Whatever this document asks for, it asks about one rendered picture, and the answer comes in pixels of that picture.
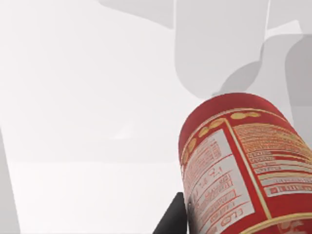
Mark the red and white can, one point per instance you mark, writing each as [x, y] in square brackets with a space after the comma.
[239, 165]

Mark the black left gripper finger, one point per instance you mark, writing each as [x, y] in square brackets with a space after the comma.
[173, 217]

